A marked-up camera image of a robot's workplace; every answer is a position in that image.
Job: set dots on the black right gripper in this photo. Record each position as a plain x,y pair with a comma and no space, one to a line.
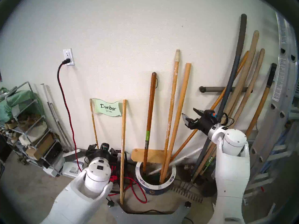
203,126

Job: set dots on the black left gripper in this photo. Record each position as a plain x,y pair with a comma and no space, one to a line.
102,153

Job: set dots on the thick light wooden dowel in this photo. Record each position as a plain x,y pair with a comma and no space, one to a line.
181,104

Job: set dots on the paint-flecked pole with threaded tip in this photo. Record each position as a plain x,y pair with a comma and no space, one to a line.
172,97

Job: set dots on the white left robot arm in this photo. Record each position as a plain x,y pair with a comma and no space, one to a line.
86,193

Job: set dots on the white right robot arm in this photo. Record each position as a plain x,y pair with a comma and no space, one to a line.
231,167

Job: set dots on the blue white floral ceramic pot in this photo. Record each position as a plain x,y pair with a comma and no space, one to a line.
154,188

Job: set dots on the flat thin wooden strip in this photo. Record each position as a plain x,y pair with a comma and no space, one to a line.
123,144

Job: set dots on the white box on floor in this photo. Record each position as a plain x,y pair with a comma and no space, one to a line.
72,168

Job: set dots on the thin white pipe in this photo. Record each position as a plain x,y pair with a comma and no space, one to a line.
186,157

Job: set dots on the green Dunbar sign on stick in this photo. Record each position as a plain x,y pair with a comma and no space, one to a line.
107,107

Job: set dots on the black box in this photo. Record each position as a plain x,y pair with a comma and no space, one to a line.
53,153

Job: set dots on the black star knob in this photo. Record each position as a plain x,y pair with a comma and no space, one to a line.
188,204
110,203

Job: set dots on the light wooden board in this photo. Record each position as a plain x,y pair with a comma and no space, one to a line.
154,155

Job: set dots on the thin metal rods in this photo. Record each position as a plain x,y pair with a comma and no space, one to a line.
57,120

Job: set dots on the brown cardboard box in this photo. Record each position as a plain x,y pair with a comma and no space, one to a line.
39,147

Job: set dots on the white cloth bag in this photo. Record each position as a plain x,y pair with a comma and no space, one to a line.
33,133

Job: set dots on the metal rake head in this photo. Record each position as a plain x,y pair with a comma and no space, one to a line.
186,190

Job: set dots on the white PVC pipe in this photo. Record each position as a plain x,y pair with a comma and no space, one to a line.
48,99

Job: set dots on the aluminium ladder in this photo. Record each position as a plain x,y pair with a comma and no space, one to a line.
283,85

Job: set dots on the green checkered cloth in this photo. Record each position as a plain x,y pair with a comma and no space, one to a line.
18,98

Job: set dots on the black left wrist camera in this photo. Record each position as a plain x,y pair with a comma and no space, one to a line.
104,146

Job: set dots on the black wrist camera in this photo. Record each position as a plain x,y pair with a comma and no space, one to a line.
210,113
104,146

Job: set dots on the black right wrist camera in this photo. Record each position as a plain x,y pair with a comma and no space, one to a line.
210,113

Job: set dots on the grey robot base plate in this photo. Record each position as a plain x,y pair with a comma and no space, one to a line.
151,216

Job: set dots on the white wall outlet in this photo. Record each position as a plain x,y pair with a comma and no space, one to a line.
68,54

